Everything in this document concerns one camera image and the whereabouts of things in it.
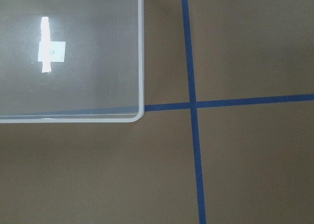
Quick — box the clear plastic storage bin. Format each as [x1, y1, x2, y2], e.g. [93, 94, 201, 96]
[0, 0, 144, 124]

